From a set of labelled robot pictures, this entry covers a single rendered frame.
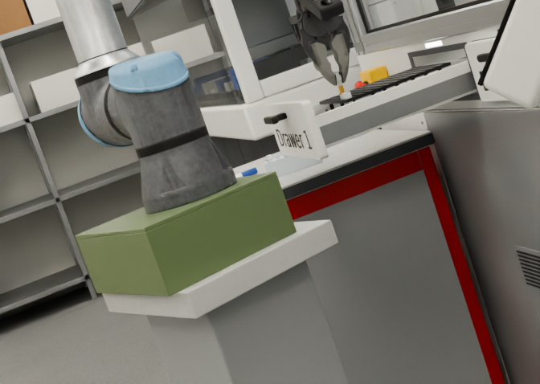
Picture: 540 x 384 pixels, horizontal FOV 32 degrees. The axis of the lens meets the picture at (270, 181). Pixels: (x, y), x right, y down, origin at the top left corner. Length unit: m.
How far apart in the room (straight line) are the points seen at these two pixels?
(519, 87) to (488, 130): 1.08
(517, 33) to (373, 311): 1.35
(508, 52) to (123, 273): 0.82
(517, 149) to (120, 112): 0.73
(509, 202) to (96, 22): 0.85
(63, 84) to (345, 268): 3.73
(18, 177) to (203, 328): 4.56
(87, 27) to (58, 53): 4.37
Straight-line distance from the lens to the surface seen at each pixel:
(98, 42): 1.56
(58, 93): 5.54
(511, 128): 1.76
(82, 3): 1.57
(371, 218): 2.01
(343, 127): 1.73
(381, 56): 2.22
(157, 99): 1.42
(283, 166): 2.08
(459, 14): 1.79
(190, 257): 1.35
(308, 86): 2.67
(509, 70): 0.76
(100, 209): 5.95
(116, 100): 1.47
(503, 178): 1.86
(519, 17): 0.75
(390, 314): 2.06
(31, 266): 5.96
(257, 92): 2.64
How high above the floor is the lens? 1.05
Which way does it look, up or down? 8 degrees down
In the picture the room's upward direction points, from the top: 19 degrees counter-clockwise
